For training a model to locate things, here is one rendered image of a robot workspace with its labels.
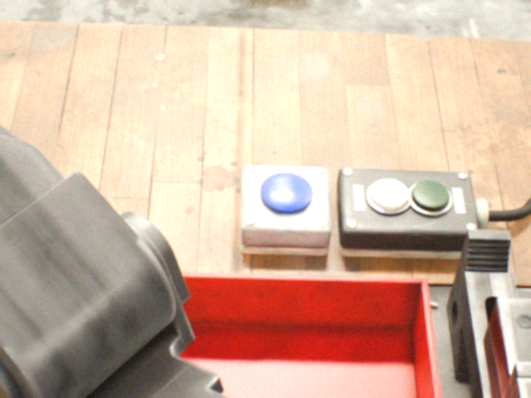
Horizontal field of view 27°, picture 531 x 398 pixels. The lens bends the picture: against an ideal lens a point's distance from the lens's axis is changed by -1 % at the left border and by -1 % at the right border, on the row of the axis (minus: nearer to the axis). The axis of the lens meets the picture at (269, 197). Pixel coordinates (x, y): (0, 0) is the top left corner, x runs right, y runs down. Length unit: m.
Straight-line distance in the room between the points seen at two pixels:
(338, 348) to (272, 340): 0.05
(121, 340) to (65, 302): 0.03
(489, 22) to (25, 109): 1.75
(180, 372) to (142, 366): 0.02
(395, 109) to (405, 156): 0.06
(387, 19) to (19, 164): 2.17
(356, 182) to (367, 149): 0.07
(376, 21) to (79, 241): 2.16
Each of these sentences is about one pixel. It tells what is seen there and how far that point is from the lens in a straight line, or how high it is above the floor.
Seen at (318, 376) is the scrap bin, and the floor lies 0.90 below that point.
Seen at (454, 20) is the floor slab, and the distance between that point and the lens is 2.57.
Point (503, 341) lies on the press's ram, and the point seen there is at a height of 1.14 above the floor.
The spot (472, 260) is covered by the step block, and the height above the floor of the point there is 0.98.
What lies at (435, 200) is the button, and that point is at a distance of 0.86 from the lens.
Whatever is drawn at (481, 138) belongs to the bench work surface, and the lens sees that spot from 0.97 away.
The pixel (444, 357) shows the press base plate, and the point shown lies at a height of 0.90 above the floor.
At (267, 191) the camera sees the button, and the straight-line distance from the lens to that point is 0.85.
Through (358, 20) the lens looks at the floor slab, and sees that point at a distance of 2.53.
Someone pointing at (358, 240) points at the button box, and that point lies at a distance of 0.84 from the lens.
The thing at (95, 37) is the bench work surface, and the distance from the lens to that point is 1.04.
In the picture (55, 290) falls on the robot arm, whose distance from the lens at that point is 0.39.
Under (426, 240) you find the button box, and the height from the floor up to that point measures 0.92.
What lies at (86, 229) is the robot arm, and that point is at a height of 1.26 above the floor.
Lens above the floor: 1.56
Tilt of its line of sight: 48 degrees down
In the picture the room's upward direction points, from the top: 4 degrees clockwise
